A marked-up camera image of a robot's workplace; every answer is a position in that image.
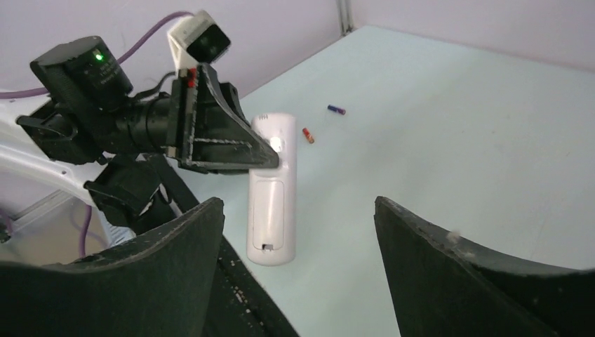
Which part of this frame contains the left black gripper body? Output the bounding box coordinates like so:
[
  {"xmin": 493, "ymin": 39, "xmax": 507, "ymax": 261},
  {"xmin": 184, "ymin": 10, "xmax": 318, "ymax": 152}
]
[{"xmin": 116, "ymin": 67, "xmax": 198, "ymax": 161}]

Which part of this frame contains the white remote control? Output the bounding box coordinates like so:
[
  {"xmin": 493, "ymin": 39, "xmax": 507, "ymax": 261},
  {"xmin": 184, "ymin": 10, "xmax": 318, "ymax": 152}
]
[{"xmin": 246, "ymin": 112, "xmax": 298, "ymax": 267}]

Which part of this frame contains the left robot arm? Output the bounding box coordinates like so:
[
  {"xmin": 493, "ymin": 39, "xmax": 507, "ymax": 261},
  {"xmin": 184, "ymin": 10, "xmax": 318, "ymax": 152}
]
[{"xmin": 16, "ymin": 26, "xmax": 280, "ymax": 234}]

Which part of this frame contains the red battery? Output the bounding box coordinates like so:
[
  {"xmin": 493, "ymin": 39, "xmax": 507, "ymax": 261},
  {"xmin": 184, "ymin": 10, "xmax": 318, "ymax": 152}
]
[{"xmin": 302, "ymin": 128, "xmax": 315, "ymax": 144}]

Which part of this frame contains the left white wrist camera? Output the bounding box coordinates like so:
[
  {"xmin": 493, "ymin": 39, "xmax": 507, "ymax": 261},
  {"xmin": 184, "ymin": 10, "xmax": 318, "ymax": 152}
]
[{"xmin": 167, "ymin": 10, "xmax": 231, "ymax": 72}]

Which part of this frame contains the left aluminium frame profile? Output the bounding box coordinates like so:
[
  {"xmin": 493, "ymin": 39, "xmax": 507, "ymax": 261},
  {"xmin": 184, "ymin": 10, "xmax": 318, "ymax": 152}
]
[{"xmin": 335, "ymin": 0, "xmax": 354, "ymax": 37}]

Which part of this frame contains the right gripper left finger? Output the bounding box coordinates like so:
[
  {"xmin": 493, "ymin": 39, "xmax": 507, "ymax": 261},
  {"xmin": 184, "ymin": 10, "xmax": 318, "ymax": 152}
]
[{"xmin": 1, "ymin": 197, "xmax": 225, "ymax": 336}]

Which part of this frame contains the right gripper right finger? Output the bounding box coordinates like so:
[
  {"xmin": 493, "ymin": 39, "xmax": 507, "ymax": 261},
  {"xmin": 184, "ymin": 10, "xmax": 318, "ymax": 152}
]
[{"xmin": 374, "ymin": 197, "xmax": 594, "ymax": 336}]

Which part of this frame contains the blue battery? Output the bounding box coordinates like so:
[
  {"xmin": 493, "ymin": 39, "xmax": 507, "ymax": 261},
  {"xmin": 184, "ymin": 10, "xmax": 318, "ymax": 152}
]
[{"xmin": 327, "ymin": 105, "xmax": 346, "ymax": 115}]

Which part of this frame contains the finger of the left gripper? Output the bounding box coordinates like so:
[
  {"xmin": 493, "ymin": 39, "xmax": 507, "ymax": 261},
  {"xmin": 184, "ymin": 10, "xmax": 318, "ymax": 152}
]
[
  {"xmin": 180, "ymin": 138, "xmax": 280, "ymax": 174},
  {"xmin": 195, "ymin": 63, "xmax": 260, "ymax": 145}
]

